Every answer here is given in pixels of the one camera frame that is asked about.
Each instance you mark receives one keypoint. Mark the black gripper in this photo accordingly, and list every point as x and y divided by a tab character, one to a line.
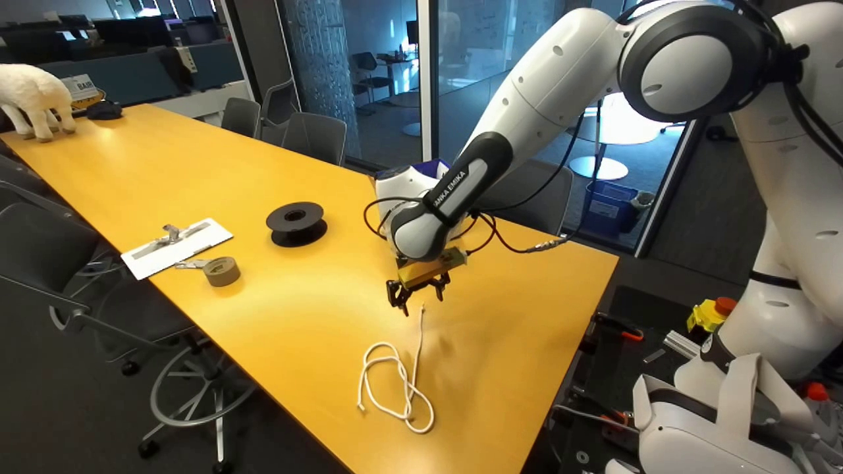
422	279

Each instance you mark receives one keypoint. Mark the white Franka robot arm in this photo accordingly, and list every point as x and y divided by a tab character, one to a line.
571	87

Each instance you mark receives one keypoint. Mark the white labelled box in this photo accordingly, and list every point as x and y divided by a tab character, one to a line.
81	87

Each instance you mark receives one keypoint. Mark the black filament spool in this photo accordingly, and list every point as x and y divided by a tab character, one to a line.
297	225

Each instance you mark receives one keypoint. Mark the grey office chair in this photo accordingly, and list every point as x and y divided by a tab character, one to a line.
542	200
241	117
314	137

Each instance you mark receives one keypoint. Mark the grey tape roll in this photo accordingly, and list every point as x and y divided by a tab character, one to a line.
222	269

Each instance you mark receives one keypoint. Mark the blue plastic bin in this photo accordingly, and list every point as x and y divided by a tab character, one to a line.
610	206

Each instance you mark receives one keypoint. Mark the round white table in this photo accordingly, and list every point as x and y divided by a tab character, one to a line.
596	165

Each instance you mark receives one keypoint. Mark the office chair behind glass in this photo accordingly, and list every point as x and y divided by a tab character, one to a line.
370	69

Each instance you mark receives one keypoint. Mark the white paper sheet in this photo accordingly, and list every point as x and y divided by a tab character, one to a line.
187	245

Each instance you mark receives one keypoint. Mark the small metal clip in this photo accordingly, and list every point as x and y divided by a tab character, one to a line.
170	233

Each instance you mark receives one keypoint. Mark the yellow and red toy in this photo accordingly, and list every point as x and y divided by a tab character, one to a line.
702	316

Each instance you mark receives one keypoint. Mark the grey office desk divider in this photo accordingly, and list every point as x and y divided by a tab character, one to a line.
133	74

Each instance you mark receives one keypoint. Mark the small black object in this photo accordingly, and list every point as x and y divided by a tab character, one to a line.
106	112

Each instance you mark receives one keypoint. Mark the black chair chrome base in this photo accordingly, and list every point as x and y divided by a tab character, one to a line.
44	254

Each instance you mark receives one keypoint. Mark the red capped bottle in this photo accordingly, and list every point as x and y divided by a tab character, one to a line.
821	395

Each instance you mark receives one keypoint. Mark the black office chair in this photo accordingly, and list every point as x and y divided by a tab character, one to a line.
17	174

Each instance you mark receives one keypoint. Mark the white plush toy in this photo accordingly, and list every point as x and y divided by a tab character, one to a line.
29	96

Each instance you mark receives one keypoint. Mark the yellow wrist camera mount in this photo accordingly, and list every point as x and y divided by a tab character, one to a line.
436	261

